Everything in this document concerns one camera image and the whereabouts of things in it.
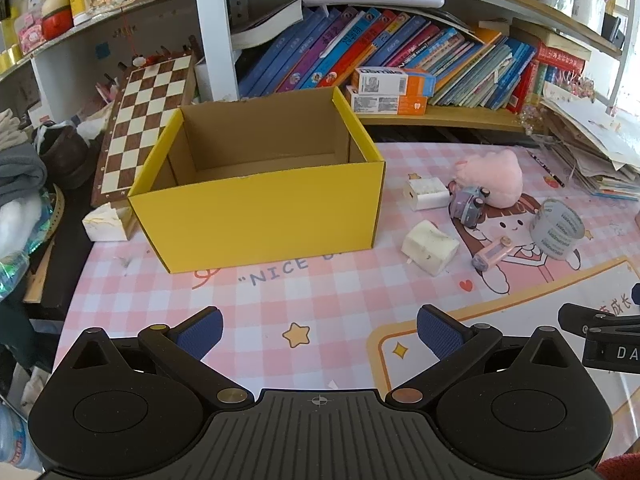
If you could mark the iridescent plastic bag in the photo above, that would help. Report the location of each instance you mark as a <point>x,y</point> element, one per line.
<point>25,240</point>

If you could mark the white tissue box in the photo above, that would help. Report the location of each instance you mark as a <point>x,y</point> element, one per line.
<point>105,224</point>

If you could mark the grey folded cloth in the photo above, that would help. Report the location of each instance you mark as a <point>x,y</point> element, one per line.
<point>20,170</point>

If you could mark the row of colourful books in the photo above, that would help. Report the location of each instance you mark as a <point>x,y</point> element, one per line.
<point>450,55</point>

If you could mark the white cup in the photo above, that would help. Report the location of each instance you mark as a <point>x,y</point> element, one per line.
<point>589,7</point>

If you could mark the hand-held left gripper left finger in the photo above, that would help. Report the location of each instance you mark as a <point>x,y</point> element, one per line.
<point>201,332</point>

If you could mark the red clothing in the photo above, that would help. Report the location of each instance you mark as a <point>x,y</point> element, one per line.
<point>622,466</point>

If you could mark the grey toy truck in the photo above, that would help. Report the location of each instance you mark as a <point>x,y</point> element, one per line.
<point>467,205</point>

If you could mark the pink packet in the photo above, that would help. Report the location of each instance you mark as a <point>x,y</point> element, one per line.
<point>31,32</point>

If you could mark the plastic water bottle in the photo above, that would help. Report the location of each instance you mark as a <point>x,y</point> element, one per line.
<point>15,440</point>

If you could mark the black pencil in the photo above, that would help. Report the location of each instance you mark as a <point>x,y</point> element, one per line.
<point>547,167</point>

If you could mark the white cloth pile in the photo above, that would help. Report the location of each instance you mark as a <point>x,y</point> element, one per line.
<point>12,127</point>

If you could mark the brown hat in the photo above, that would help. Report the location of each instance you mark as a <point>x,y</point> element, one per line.
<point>65,155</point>

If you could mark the red and white doll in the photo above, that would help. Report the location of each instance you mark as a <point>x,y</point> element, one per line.
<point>56,17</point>

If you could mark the clear tape roll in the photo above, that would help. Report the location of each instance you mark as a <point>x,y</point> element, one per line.
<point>555,232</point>

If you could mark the orange and white carton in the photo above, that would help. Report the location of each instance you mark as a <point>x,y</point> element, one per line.
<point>385,104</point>
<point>392,80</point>

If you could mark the yellow cardboard box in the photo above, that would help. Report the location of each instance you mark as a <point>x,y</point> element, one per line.
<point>250,220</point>

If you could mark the wooden chessboard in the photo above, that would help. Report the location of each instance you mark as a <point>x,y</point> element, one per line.
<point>145,110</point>

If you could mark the white foam block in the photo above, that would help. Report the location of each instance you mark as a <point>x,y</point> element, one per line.
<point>430,247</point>

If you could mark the wooden bookshelf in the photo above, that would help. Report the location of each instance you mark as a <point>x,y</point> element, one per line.
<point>215,35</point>

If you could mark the pink printed table mat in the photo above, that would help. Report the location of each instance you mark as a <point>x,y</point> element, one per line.
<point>325,300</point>

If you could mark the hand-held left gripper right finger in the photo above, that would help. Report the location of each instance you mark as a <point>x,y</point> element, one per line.
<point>440,332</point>

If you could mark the white charger plug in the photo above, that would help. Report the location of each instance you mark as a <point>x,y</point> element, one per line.
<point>427,194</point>

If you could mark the stack of papers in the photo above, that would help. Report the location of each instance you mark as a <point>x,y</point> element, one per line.
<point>595,140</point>

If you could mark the pink plush toy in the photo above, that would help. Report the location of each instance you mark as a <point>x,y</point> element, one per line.
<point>492,175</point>

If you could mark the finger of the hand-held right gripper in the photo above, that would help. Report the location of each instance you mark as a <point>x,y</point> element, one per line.
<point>636,294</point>
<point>580,316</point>

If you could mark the small pink gadget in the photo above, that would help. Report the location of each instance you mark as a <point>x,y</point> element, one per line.
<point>492,254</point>

